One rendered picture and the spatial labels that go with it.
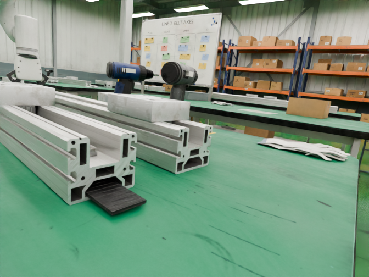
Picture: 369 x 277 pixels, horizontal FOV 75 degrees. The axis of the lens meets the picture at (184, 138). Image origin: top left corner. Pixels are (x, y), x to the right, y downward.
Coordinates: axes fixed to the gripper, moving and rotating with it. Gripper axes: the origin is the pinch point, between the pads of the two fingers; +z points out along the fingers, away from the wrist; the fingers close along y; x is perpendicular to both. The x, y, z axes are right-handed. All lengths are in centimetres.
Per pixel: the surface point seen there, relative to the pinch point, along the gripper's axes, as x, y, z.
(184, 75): 82, -15, -12
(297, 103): 57, -191, -4
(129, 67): 52, -18, -14
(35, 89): 67, 18, -5
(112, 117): 78, 5, -1
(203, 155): 99, -3, 4
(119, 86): 49, -15, -7
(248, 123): 40, -138, 15
